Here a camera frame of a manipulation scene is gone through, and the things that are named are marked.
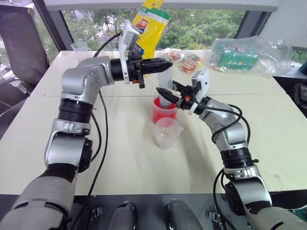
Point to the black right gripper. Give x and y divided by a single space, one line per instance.
187 99

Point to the black metal buckle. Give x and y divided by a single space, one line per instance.
96 214
215 216

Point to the red green snack packet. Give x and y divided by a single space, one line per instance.
192 62

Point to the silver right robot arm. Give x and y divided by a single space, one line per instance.
230 134

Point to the black office chair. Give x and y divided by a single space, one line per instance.
22 50

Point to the translucent plastic syringe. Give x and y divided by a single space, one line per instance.
165 81

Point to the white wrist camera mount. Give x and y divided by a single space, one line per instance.
203 81
126 36

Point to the clear empty plastic cup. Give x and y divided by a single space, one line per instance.
165 136

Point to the cup with red liquid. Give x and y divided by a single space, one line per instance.
163 113

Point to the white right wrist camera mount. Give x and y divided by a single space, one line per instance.
203 81

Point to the green cardboard box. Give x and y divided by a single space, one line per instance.
237 61

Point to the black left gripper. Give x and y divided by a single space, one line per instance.
134 68

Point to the yellow snack bag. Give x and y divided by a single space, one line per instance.
149 31

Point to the dark bag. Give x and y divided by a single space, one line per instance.
299 94

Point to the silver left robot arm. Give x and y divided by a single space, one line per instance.
79 79

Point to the clear plastic bag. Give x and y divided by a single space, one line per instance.
271 57

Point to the dark rounded shape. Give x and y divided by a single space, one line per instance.
123 216
182 215

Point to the clear packet with red snacks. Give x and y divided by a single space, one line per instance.
173 55

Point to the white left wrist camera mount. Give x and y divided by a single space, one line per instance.
126 36

